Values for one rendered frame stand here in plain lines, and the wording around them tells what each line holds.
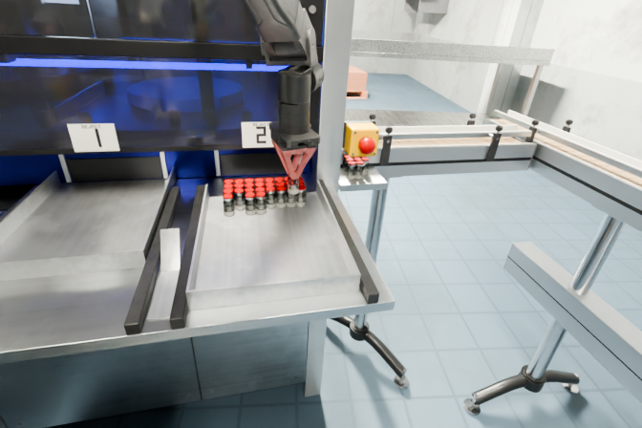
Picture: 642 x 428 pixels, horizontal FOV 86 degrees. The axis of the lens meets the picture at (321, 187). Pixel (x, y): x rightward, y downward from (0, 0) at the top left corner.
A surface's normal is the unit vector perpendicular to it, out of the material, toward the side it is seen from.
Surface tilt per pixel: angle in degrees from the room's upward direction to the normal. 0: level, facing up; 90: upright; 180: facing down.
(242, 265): 0
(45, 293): 0
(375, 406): 0
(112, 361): 90
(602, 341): 90
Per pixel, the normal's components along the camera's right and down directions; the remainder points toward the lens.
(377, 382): 0.05, -0.89
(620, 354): -0.98, 0.05
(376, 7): 0.07, 0.46
